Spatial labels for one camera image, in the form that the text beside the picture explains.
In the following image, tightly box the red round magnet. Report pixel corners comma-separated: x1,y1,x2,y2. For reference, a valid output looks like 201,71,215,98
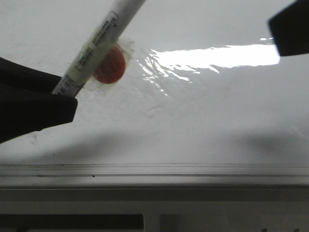
93,45,126,84

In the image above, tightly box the white whiteboard marker pen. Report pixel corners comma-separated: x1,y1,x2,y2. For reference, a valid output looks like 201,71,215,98
52,0,145,97

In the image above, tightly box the grey frame under whiteboard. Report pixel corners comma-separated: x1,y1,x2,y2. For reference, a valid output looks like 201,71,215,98
0,186,309,232

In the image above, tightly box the white glossy whiteboard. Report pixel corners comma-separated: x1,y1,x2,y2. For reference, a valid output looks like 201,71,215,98
0,0,309,189

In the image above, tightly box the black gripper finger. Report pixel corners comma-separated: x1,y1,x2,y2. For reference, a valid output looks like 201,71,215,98
268,0,309,57
0,58,78,143

